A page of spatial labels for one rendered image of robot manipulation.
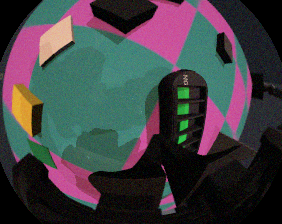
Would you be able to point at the dark green flat panel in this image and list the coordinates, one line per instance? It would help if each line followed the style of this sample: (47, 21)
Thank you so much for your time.
(42, 154)

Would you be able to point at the orange rectangular block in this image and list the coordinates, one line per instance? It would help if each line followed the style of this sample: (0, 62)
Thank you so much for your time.
(27, 108)

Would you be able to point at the beige flat block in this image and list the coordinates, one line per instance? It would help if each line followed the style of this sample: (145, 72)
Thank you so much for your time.
(56, 40)

